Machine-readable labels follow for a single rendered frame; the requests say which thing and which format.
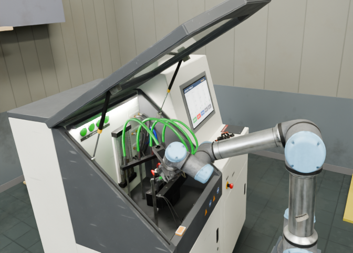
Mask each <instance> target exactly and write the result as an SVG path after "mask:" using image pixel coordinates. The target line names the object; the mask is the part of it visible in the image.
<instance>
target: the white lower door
mask: <svg viewBox="0 0 353 253"><path fill-rule="evenodd" d="M190 253H221V198H220V199H219V201H218V203H217V204H216V206H215V208H214V210H213V211H212V213H211V215H210V217H209V219H208V220H207V222H206V224H205V226H204V228H203V229H202V231H201V233H200V235H199V237H198V238H197V240H196V242H195V244H194V246H193V247H192V249H191V251H190Z"/></svg>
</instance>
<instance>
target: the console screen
mask: <svg viewBox="0 0 353 253"><path fill-rule="evenodd" d="M179 88H180V91H181V95H182V99H183V102H184V106H185V110H186V114H187V117H188V120H189V124H190V128H191V130H192V131H193V133H194V134H195V133H196V132H197V131H198V130H199V129H200V128H201V127H202V126H203V125H204V124H205V123H206V122H207V121H208V120H209V119H210V118H211V117H212V116H213V115H214V114H215V108H214V104H213V100H212V96H211V92H210V88H209V84H208V81H207V76H206V72H205V71H203V72H202V73H200V74H198V75H196V76H195V77H193V78H191V79H190V80H188V81H187V82H185V83H183V84H181V85H180V86H179Z"/></svg>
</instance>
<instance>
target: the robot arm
mask: <svg viewBox="0 0 353 253"><path fill-rule="evenodd" d="M276 147H282V148H283V149H285V168H286V170H287V171H289V205H288V208H287V209H286V210H285V214H284V226H283V237H282V239H281V241H280V242H279V244H278V246H277V253H317V240H318V235H317V232H316V230H315V229H314V225H315V200H316V183H317V175H318V174H320V173H321V172H322V170H323V163H324V161H325V157H326V148H325V145H324V143H323V139H322V136H321V131H320V129H319V127H318V126H317V125H316V124H315V123H313V122H311V121H310V120H306V119H296V120H290V121H287V122H283V123H279V124H277V125H276V126H275V127H273V128H269V129H265V130H261V131H257V132H254V133H250V134H245V135H241V136H237V137H233V138H229V139H225V140H220V141H216V142H211V141H204V142H202V143H201V144H200V145H199V146H198V148H197V150H196V152H195V154H194V155H193V154H191V153H190V152H188V151H187V150H186V147H185V146H184V145H183V144H182V143H180V142H173V143H171V144H170V145H169V146H168V147H167V149H165V148H164V147H163V146H162V145H161V144H158V145H156V146H153V147H152V151H153V152H154V153H155V155H156V156H157V157H158V158H159V160H160V161H161V162H162V163H161V164H160V165H159V167H158V168H157V169H156V172H157V173H158V174H159V175H161V177H162V178H163V180H164V181H166V182H167V183H168V182H169V181H171V180H175V179H176V178H178V177H179V176H181V174H182V171H183V172H185V173H186V174H188V175H189V176H191V177H193V178H194V179H195V180H198V181H199V182H201V183H203V184H204V183H206V182H207V181H208V179H209V178H210V176H211V174H212V172H213V170H214V168H213V167H212V166H211V165H210V163H211V162H212V161H215V160H220V159H225V158H230V157H234V156H239V155H244V154H249V153H253V152H257V151H261V150H267V149H271V148H276ZM166 178H167V180H168V181H167V180H166Z"/></svg>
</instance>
